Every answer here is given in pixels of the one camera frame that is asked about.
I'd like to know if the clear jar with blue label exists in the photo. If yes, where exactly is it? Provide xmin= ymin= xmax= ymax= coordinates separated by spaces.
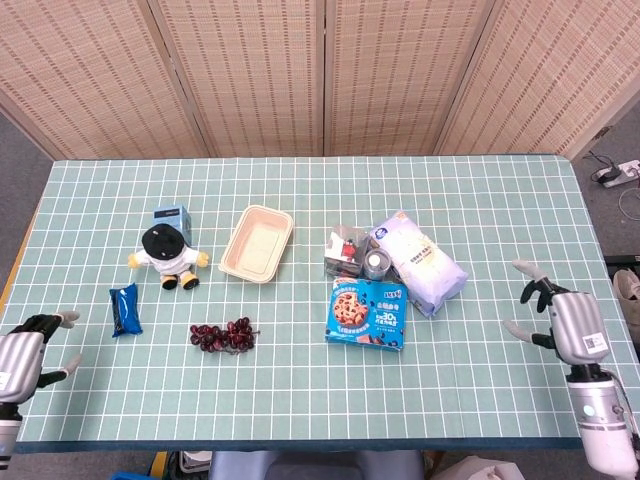
xmin=362 ymin=248 xmax=393 ymax=281

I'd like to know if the pale pink bag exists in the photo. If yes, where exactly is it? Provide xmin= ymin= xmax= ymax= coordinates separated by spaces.
xmin=439 ymin=454 xmax=526 ymax=480

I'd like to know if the pale purple soft bag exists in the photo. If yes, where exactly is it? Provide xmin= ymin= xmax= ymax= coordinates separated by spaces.
xmin=369 ymin=209 xmax=470 ymax=319

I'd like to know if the white looped floor cable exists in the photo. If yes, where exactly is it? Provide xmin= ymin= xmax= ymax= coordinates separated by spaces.
xmin=617 ymin=185 xmax=640 ymax=222

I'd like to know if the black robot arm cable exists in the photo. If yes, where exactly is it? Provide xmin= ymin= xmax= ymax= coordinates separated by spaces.
xmin=610 ymin=370 xmax=640 ymax=454

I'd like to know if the clear coffee capsule box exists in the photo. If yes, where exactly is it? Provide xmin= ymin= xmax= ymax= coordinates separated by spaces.
xmin=322 ymin=224 xmax=374 ymax=279

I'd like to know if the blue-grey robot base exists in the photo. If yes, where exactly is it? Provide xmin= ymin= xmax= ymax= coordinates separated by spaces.
xmin=208 ymin=449 xmax=425 ymax=480

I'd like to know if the bamboo folding screen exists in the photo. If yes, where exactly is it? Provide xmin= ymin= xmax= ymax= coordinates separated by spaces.
xmin=0 ymin=0 xmax=640 ymax=162

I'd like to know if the light blue small carton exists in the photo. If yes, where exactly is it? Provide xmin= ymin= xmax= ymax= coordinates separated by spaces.
xmin=152 ymin=203 xmax=194 ymax=247

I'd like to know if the white power strip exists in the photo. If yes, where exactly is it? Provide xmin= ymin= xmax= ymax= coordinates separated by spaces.
xmin=594 ymin=159 xmax=640 ymax=189

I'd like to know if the black floor cable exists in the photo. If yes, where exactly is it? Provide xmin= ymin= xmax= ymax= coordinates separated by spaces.
xmin=582 ymin=151 xmax=624 ymax=174

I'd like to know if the blue cookie snack packet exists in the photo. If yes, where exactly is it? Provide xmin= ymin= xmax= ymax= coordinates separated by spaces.
xmin=108 ymin=282 xmax=144 ymax=339

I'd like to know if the black-headed plush doll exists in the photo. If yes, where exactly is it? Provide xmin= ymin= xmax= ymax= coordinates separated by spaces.
xmin=127 ymin=223 xmax=210 ymax=292

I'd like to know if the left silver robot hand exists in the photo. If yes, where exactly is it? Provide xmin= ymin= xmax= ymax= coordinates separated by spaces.
xmin=0 ymin=310 xmax=84 ymax=404

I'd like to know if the blue chocolate cookie box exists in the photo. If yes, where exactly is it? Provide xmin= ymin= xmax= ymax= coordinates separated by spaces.
xmin=324 ymin=276 xmax=410 ymax=353

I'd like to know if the dark purple grape bunch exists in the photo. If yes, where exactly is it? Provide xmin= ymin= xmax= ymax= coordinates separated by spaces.
xmin=189 ymin=316 xmax=262 ymax=356

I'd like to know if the green checked tablecloth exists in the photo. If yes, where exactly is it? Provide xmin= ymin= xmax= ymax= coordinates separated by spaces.
xmin=0 ymin=153 xmax=640 ymax=454

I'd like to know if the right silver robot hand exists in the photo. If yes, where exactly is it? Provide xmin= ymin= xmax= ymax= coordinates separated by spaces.
xmin=502 ymin=258 xmax=612 ymax=366

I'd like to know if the beige food tray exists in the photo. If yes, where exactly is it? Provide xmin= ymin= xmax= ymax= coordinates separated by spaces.
xmin=218 ymin=203 xmax=295 ymax=285

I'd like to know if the beige sneaker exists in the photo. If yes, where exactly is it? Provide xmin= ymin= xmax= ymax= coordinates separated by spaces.
xmin=612 ymin=267 xmax=640 ymax=304

